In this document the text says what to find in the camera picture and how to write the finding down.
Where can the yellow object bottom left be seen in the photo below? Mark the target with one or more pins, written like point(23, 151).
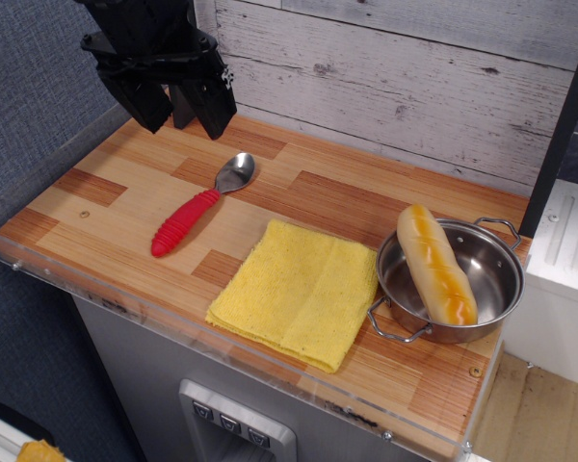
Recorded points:
point(39, 451)

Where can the steel pot with handles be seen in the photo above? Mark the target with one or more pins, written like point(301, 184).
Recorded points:
point(495, 274)

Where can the white and black box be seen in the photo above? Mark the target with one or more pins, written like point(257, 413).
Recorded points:
point(16, 430)

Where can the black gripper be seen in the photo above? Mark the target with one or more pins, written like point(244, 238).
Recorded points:
point(161, 39)

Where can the clear acrylic table guard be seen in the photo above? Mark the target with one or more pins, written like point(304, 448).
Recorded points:
point(72, 210)

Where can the silver dispenser button panel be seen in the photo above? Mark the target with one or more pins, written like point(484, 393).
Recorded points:
point(223, 429)

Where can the grey toy fridge cabinet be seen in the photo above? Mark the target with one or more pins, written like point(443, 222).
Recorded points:
point(146, 364)

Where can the black right vertical post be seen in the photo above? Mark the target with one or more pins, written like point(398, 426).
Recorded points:
point(552, 161)

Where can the toy bread loaf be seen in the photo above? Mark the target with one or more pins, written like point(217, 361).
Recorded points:
point(443, 286)

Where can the red handled metal spoon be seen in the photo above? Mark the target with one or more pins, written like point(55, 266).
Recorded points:
point(235, 175)

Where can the white ribbed toy sink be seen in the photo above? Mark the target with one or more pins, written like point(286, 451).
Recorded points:
point(553, 255)

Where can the yellow cloth napkin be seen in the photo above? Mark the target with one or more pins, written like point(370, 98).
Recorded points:
point(300, 292)

